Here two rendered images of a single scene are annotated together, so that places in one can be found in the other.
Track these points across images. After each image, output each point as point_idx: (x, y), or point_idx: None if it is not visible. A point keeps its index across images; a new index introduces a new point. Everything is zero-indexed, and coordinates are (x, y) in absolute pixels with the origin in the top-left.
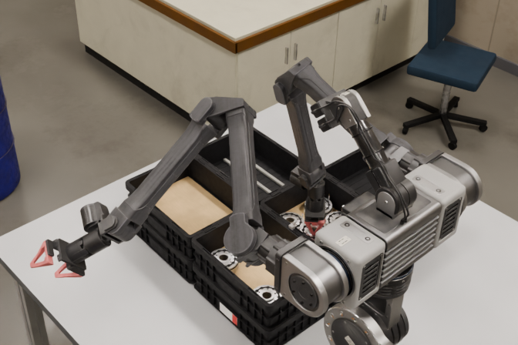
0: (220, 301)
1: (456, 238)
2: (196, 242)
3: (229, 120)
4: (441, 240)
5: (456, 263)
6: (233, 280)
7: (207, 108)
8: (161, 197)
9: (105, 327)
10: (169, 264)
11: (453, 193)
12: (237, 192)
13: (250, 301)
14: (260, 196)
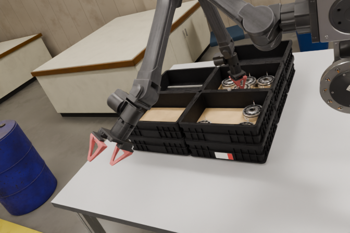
0: (214, 151)
1: (302, 68)
2: (182, 123)
3: None
4: None
5: (314, 76)
6: (221, 127)
7: None
8: None
9: (154, 205)
10: (169, 153)
11: None
12: (227, 3)
13: (238, 134)
14: None
